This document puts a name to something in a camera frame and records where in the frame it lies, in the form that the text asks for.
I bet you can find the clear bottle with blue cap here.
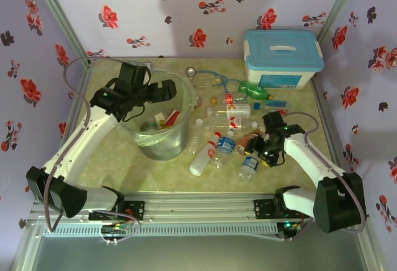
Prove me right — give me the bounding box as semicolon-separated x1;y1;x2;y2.
253;99;293;112

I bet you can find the white box with blue lid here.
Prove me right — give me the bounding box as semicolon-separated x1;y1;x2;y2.
243;29;326;91

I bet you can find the aluminium frame rail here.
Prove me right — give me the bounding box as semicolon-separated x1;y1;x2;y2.
27;191;372;226

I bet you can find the clear bottle red white label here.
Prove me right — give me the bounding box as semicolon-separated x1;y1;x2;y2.
203;118;259;131

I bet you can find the clear plastic bin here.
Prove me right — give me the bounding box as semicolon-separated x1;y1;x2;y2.
119;69;197;161

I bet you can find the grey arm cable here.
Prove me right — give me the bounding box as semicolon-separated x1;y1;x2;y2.
43;56;156;233
280;111;370;241

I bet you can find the blue stethoscope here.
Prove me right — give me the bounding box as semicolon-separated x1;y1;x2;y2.
185;66;249;96

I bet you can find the blue label water bottle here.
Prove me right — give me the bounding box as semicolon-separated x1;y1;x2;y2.
213;130;242;170
238;156;261;183

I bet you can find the orange drink bottle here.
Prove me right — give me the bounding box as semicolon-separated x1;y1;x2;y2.
163;109;183;128

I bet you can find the small circuit board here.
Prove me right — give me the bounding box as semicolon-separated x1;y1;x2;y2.
100;224;131;236

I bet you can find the grey left arm cable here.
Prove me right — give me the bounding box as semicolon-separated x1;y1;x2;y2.
43;56;156;233

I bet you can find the black base controller with light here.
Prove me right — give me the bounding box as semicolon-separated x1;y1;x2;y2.
277;220;303;241

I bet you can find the clear bottle white orange label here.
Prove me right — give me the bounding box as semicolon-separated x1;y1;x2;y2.
207;103;252;120

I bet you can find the aluminium corner post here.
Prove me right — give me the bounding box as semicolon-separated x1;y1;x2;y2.
27;0;92;66
315;0;364;44

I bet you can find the slotted grey cable duct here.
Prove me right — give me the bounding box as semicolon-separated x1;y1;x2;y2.
41;222;278;238

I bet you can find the white plastic bottle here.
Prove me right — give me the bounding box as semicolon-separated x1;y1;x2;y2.
143;113;166;133

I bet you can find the green bottle with orange cap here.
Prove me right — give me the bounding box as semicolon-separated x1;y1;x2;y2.
238;80;275;101

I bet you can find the brown label drink bottle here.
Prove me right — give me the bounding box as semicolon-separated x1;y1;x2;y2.
236;127;268;156

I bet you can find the slim clear bottle white cap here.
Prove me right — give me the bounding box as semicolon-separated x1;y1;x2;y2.
187;118;205;154

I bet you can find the frosted bottle with red cap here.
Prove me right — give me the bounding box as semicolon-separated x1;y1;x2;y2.
189;131;223;177

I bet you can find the clear plastic bin liner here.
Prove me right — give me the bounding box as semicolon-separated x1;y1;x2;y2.
117;68;202;148

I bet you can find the grey right arm cable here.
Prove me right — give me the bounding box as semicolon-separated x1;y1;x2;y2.
280;111;370;241

